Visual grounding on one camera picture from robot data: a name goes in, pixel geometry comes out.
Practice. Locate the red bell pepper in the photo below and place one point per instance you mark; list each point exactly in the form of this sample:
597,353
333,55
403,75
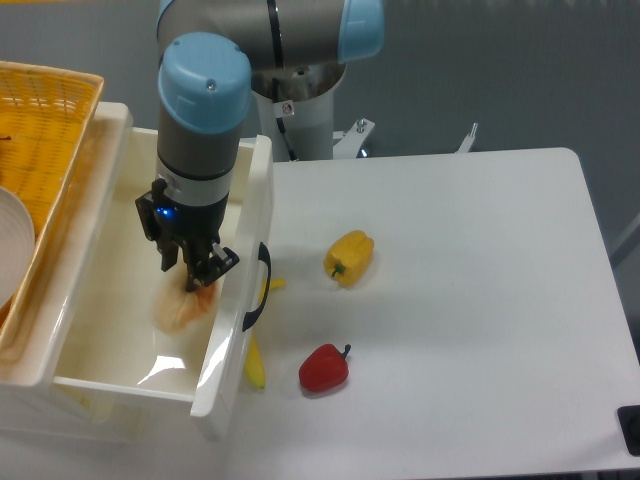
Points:
324,369

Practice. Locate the upper white drawer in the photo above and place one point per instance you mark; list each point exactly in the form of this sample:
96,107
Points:
112,345

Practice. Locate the yellow bell pepper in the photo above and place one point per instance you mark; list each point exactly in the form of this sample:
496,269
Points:
349,257

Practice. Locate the white drawer cabinet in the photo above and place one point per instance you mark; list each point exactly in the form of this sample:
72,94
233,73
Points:
31,401

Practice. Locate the white metal bracket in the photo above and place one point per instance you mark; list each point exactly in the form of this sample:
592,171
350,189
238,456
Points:
348,144

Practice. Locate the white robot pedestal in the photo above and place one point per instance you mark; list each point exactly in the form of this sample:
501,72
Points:
296,110

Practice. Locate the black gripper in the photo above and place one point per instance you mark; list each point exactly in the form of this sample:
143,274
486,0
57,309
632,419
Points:
163,220

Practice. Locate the yellow plastic basket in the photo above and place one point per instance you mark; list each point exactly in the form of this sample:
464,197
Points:
45,113

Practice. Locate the black drawer handle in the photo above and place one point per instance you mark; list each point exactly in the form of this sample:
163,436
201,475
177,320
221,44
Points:
252,317

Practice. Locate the white plate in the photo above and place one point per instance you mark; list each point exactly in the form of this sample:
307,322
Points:
17,243

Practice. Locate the yellow banana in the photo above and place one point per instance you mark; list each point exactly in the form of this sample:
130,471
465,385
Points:
253,369

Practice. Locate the black object at table edge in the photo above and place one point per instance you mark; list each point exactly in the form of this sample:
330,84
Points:
629,420

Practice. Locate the triangle bread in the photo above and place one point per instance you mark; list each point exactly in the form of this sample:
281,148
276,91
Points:
174,308

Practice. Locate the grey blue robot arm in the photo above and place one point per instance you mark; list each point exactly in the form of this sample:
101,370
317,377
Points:
216,58

